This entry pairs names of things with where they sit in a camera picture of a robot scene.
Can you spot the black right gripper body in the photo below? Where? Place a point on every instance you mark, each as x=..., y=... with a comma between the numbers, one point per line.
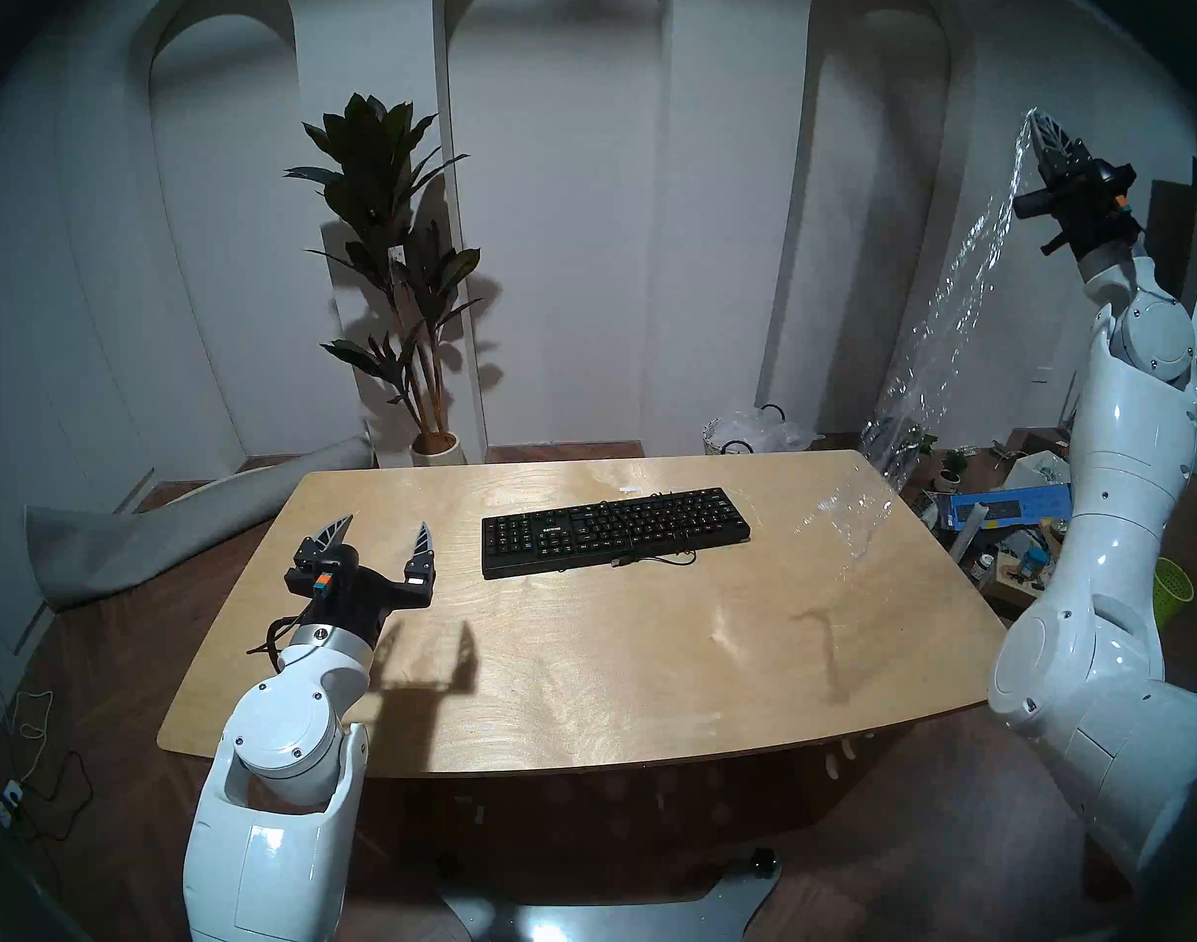
x=1094, y=204

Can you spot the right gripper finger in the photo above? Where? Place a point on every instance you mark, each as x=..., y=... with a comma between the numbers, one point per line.
x=1067, y=150
x=1043, y=150

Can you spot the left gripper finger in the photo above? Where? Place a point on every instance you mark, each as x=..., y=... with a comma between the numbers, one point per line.
x=421, y=557
x=329, y=536

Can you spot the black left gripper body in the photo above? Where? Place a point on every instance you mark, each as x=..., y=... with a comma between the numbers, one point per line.
x=358, y=601

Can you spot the clear plastic wrapping film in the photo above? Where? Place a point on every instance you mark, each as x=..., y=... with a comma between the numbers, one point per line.
x=952, y=302

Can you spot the black computer keyboard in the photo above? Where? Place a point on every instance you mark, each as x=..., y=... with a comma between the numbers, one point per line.
x=608, y=533

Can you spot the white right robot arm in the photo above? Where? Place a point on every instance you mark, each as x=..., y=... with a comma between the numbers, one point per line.
x=1109, y=518

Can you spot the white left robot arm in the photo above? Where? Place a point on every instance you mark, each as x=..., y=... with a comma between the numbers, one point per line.
x=285, y=734

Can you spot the blue keyboard box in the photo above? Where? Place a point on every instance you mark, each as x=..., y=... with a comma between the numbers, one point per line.
x=1020, y=506

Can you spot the dark brown door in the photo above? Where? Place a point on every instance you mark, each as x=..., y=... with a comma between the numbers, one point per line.
x=1170, y=224

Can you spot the white round plant pot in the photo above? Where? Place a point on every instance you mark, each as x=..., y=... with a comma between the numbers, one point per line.
x=437, y=451

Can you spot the rolled grey carpet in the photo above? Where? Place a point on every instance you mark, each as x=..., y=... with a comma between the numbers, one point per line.
x=128, y=552

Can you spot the white appliance box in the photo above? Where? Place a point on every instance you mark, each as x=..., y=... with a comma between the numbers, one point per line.
x=1035, y=471

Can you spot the tiny potted plant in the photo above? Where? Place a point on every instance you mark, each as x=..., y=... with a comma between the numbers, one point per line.
x=952, y=464

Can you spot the small bushy potted plant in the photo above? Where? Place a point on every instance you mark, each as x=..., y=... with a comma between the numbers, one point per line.
x=917, y=444

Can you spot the white paper roll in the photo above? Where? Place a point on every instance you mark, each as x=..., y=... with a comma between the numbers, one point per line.
x=969, y=538

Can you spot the jar with blue lid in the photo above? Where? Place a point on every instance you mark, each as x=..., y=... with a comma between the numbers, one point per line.
x=1033, y=560

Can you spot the crumpled clear plastic bag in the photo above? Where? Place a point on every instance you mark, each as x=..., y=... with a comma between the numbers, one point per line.
x=770, y=428

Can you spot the tall dark green plant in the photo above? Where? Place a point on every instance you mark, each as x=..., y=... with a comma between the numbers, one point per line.
x=378, y=165

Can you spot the small white bottle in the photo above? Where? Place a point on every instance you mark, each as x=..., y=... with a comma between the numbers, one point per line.
x=983, y=568

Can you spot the lime green waste basket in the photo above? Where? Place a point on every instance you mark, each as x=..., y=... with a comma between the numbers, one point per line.
x=1175, y=592

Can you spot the brown cardboard box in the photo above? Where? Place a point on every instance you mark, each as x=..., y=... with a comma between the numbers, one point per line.
x=1011, y=592

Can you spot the white power strip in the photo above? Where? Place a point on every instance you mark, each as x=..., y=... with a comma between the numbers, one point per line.
x=8, y=803

